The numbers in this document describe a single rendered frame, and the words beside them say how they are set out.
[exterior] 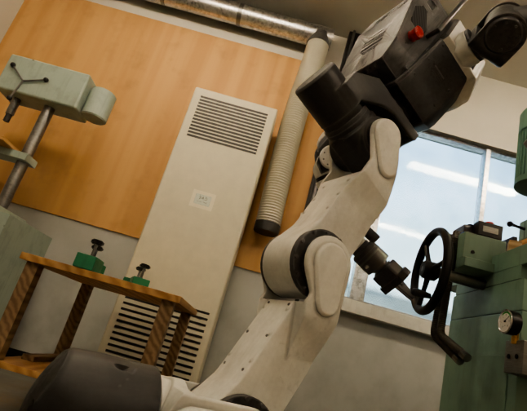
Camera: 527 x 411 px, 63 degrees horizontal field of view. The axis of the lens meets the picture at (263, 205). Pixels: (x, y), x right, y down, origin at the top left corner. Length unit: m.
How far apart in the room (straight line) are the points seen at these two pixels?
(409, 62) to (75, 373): 0.96
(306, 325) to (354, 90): 0.54
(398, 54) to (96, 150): 2.21
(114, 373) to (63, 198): 2.25
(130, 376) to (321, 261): 0.39
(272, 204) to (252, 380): 1.81
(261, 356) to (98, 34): 2.91
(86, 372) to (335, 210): 0.56
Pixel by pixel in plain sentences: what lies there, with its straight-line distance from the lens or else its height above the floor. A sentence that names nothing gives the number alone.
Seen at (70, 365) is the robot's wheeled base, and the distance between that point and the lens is 0.73.
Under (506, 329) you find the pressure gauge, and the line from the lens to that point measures 1.29.
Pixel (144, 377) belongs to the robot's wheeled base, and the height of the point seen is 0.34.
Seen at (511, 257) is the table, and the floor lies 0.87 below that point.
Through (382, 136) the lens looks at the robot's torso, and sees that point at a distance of 1.03.
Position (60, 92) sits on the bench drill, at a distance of 2.66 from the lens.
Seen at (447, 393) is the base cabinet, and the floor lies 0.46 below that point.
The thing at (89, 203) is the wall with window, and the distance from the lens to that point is 2.86.
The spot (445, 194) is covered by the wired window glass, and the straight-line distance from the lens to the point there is 3.19.
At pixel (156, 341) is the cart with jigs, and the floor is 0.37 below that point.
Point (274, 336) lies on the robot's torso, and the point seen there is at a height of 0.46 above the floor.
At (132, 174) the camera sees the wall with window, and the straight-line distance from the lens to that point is 2.86.
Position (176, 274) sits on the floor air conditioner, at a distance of 2.35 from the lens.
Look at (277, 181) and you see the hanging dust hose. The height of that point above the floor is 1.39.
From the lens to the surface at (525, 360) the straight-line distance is 1.27.
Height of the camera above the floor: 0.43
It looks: 18 degrees up
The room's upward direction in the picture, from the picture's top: 16 degrees clockwise
